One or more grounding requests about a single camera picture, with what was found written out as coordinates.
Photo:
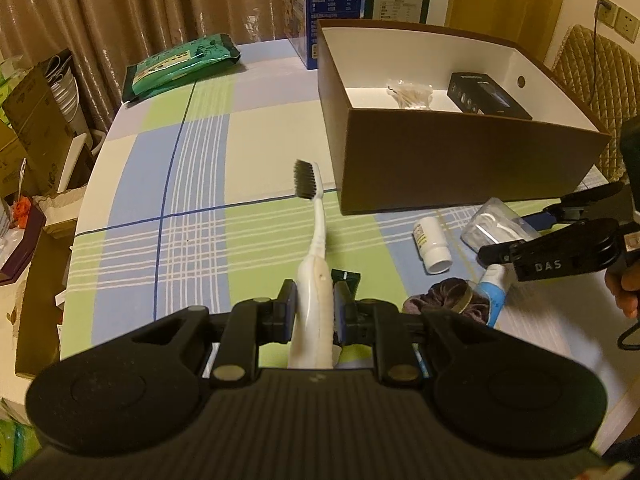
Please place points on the blue toothpaste tube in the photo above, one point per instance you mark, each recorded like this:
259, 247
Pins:
495, 285

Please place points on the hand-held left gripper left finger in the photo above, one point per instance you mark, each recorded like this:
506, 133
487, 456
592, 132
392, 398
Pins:
288, 310

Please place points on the blue carton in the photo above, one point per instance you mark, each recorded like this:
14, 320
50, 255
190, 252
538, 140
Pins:
325, 5

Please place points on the desktop with checked tablecloth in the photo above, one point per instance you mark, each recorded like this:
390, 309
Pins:
200, 240

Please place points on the chair with quilted cover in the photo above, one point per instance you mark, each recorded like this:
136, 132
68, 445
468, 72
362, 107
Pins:
595, 80

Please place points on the dark red box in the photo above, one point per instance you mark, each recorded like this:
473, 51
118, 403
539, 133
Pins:
20, 250

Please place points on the stack of white bowls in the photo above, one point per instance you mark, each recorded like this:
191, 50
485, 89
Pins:
64, 92

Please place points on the brown curtain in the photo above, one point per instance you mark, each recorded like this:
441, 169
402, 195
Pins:
125, 5

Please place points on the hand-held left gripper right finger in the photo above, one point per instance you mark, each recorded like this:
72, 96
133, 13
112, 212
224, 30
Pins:
341, 310

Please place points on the open brown cardboard box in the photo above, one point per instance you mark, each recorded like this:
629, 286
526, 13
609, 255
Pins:
40, 305

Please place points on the dark brown hair scrunchie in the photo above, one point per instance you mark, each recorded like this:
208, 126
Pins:
445, 297

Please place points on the closed brown cardboard box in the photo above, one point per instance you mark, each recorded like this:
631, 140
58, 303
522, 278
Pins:
32, 115

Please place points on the green wet wipes pack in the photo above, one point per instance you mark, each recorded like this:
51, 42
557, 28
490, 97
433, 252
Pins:
182, 62

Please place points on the white plank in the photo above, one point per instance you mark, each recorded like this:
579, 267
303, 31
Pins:
75, 160

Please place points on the small white bottle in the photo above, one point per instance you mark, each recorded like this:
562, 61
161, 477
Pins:
434, 245

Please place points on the person's right hand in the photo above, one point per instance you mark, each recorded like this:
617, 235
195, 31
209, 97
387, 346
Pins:
626, 287

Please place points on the clear bag of cotton swabs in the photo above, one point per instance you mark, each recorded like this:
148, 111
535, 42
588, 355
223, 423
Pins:
412, 95

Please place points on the black product box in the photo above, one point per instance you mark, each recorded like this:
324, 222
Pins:
485, 95

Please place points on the stack of green tissue packs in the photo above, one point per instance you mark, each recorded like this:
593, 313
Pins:
15, 435

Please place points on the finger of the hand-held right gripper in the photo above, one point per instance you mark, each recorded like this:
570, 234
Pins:
500, 254
537, 220

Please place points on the orange small item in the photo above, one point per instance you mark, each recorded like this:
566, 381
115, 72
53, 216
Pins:
21, 211

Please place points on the wall socket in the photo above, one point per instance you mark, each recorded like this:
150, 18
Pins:
627, 24
606, 10

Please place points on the white electric toothbrush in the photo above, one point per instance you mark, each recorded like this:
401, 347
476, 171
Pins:
315, 285

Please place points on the brown cardboard storage box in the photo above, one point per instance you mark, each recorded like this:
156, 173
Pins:
450, 160

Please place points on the small dark green tube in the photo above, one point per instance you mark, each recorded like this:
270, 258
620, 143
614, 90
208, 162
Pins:
346, 277

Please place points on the clear plastic cup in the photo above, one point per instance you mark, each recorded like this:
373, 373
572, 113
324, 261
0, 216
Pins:
492, 222

